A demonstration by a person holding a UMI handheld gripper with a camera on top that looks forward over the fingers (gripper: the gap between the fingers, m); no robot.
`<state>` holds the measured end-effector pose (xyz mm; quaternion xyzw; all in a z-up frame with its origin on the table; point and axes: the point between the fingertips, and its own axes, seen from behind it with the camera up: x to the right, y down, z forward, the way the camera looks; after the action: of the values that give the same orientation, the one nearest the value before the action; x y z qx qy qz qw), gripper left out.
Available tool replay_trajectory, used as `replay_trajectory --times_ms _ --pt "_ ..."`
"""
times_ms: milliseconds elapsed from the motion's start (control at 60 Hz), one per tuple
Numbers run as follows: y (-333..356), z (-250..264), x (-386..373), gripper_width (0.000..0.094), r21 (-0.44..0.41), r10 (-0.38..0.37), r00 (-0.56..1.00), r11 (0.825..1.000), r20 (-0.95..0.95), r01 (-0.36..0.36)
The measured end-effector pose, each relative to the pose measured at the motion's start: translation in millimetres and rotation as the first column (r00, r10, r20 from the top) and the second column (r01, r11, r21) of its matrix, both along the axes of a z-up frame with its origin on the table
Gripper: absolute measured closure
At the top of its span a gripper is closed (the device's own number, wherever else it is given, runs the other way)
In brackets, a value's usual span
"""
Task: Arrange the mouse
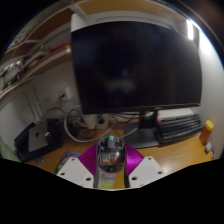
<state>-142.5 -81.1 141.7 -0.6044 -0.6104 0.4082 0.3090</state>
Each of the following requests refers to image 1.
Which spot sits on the black keyboard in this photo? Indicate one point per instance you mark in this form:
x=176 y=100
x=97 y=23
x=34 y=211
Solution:
x=178 y=128

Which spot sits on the white power strip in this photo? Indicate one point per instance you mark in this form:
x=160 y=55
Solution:
x=98 y=123

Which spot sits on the transparent computer mouse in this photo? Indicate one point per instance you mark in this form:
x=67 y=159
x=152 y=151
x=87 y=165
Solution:
x=110 y=155

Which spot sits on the white light bar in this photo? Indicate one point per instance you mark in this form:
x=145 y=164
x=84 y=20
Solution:
x=190 y=30

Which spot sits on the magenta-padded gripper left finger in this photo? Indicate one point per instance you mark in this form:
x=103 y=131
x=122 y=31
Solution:
x=75 y=171

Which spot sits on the black computer monitor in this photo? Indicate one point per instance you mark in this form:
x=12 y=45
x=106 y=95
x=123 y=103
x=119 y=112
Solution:
x=133 y=66

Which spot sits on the white wall socket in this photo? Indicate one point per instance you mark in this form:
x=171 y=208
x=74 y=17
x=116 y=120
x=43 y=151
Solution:
x=63 y=94

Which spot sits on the wooden wall shelf unit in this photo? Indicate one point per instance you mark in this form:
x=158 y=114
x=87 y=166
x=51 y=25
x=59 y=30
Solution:
x=33 y=63

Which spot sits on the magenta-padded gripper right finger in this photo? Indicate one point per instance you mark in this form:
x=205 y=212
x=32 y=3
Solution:
x=145 y=170

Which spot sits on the amber jar with yellow lid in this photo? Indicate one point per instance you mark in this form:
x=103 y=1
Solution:
x=206 y=133

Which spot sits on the black box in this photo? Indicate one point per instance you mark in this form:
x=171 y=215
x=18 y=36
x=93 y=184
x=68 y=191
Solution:
x=56 y=133

